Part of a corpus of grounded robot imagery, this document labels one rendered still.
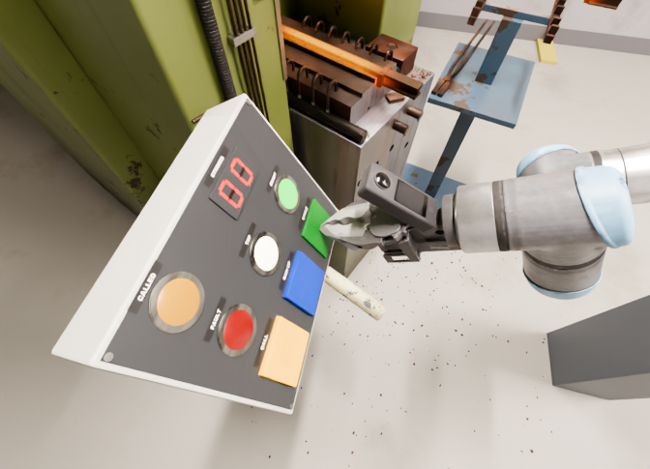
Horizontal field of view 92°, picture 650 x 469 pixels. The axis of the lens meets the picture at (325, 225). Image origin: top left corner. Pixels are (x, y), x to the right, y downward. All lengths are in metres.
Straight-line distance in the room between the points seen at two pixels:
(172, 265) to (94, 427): 1.41
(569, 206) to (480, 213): 0.08
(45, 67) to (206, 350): 0.80
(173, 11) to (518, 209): 0.52
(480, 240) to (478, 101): 0.91
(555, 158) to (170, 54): 0.61
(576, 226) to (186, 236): 0.40
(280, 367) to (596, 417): 1.53
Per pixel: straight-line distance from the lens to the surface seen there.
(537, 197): 0.41
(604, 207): 0.41
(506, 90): 1.38
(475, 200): 0.42
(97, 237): 2.07
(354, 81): 0.84
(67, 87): 1.04
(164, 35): 0.58
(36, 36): 0.99
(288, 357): 0.46
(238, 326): 0.39
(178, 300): 0.34
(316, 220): 0.52
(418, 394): 1.51
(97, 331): 0.33
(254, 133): 0.44
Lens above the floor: 1.46
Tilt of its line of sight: 59 degrees down
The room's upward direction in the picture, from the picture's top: straight up
